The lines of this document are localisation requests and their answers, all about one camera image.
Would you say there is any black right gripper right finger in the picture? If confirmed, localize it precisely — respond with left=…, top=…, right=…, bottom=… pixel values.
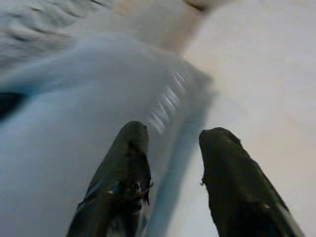
left=198, top=127, right=306, bottom=237

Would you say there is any white quilted mattress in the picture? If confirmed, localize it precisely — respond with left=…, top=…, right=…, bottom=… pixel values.
left=153, top=0, right=316, bottom=237

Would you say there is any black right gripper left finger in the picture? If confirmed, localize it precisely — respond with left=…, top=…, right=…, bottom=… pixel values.
left=66, top=120, right=153, bottom=237

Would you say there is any grey Little Bear pillow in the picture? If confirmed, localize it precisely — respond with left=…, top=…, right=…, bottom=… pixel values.
left=0, top=32, right=217, bottom=237

